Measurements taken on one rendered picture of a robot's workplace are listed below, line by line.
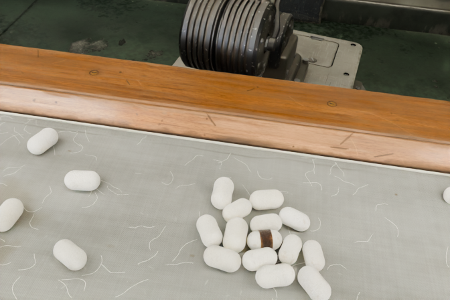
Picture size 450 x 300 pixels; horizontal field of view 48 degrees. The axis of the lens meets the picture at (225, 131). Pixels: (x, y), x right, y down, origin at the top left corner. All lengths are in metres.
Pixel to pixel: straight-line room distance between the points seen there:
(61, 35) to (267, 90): 1.82
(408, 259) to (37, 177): 0.38
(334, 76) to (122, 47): 1.23
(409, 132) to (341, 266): 0.20
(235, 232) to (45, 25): 2.10
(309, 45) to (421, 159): 0.79
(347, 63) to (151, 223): 0.89
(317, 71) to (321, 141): 0.67
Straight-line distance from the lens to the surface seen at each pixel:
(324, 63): 1.29
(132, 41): 2.31
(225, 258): 0.46
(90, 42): 2.32
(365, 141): 0.60
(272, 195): 0.51
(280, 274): 0.45
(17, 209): 0.52
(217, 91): 0.63
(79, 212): 0.52
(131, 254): 0.48
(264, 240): 0.47
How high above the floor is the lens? 1.12
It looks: 39 degrees down
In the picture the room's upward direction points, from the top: 4 degrees clockwise
